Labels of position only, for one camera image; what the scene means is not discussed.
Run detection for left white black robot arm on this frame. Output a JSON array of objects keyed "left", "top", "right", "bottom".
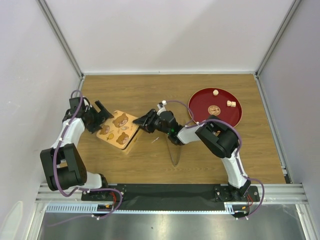
[{"left": 40, "top": 97, "right": 113, "bottom": 200}]

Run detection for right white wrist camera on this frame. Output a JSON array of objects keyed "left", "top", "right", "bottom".
[{"left": 157, "top": 100, "right": 167, "bottom": 115}]

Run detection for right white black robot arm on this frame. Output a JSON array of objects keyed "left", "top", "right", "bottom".
[{"left": 133, "top": 109, "right": 251, "bottom": 201}]

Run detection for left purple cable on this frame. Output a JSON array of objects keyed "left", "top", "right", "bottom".
[{"left": 53, "top": 89, "right": 85, "bottom": 198}]

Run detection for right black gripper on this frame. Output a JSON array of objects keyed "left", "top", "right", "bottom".
[{"left": 133, "top": 109, "right": 171, "bottom": 135}]

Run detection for round red plate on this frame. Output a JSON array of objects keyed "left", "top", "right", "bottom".
[{"left": 188, "top": 87, "right": 243, "bottom": 127}]

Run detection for white heart chocolate top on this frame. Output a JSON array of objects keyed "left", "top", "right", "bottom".
[{"left": 212, "top": 89, "right": 219, "bottom": 96}]

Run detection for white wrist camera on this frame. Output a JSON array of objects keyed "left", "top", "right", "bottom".
[
  {"left": 83, "top": 97, "right": 92, "bottom": 112},
  {"left": 157, "top": 100, "right": 167, "bottom": 115}
]

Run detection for brown metal tongs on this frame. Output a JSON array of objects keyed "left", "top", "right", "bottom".
[{"left": 166, "top": 138, "right": 183, "bottom": 167}]

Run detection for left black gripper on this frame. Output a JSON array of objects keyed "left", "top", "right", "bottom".
[{"left": 84, "top": 101, "right": 114, "bottom": 134}]

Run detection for silver tin lid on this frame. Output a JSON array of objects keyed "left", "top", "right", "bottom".
[{"left": 96, "top": 110, "right": 140, "bottom": 154}]

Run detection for white chocolate pair right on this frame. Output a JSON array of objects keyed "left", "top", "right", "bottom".
[{"left": 226, "top": 100, "right": 237, "bottom": 108}]

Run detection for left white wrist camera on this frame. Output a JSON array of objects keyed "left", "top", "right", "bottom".
[{"left": 83, "top": 97, "right": 92, "bottom": 112}]

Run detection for aluminium frame rail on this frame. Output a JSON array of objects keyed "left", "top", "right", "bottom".
[{"left": 35, "top": 183, "right": 308, "bottom": 217}]

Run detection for gold chocolate box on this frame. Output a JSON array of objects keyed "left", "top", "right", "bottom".
[{"left": 96, "top": 124, "right": 142, "bottom": 155}]

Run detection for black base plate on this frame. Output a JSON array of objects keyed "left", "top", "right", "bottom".
[{"left": 82, "top": 183, "right": 261, "bottom": 211}]

